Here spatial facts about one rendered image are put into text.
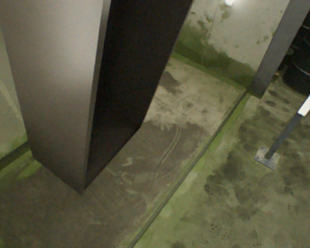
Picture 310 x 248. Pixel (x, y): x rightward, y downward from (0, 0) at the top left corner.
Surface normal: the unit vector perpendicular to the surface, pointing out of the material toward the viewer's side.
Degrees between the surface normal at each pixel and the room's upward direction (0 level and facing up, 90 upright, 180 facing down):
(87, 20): 90
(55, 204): 0
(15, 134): 57
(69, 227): 0
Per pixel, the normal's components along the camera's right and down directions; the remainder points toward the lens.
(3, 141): 0.74, 0.04
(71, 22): -0.50, 0.59
